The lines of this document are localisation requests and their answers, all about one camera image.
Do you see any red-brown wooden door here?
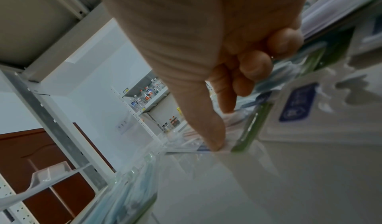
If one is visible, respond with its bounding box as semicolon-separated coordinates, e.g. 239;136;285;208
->
0;122;116;224

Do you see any white stationery rack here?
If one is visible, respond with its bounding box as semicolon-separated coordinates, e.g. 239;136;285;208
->
0;173;41;224

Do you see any row of colourful bottles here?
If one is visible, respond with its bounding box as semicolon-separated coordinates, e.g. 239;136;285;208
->
162;115;182;132

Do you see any white drinks shelving unit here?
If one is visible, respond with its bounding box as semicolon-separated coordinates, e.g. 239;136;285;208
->
111;69;192;148

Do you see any person's right hand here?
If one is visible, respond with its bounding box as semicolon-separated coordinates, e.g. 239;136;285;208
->
95;0;314;152

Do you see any cluster of water and soda bottles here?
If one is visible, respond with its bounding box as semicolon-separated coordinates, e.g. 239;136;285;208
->
130;78;165;112

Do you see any white metal shelf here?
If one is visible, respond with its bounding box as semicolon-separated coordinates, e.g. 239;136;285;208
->
0;0;382;224

